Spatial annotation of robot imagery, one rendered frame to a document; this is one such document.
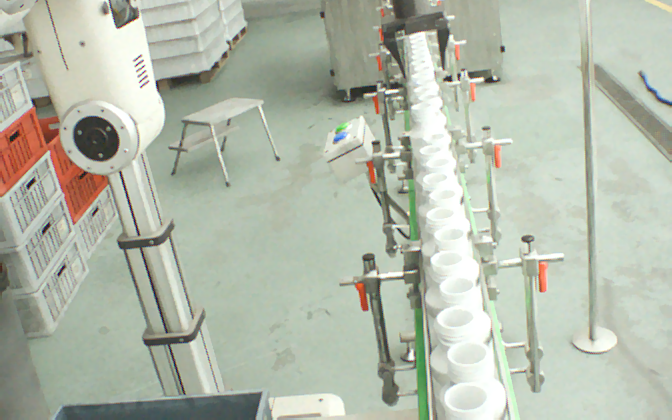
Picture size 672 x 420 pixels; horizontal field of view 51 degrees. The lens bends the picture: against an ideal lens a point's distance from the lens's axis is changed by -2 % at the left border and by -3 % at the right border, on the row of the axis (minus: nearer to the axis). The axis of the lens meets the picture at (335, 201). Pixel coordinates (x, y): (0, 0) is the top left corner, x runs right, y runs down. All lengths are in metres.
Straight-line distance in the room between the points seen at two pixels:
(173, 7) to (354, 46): 2.41
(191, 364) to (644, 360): 1.51
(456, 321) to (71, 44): 0.97
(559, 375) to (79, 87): 1.75
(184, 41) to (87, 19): 6.07
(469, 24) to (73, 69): 4.44
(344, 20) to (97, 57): 4.29
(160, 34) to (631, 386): 6.04
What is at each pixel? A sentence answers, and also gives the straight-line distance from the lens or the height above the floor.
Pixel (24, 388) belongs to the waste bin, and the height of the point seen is 0.26.
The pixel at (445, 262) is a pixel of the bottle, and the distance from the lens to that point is 0.82.
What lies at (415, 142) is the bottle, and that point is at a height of 1.15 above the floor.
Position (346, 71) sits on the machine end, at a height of 0.26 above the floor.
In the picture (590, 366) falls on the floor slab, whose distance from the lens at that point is 2.55.
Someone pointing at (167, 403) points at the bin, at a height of 0.94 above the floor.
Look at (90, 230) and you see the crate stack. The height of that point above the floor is 0.11.
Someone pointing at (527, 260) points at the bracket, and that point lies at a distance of 0.94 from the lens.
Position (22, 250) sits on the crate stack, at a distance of 3.25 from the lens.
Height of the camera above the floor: 1.55
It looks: 23 degrees down
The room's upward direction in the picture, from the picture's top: 10 degrees counter-clockwise
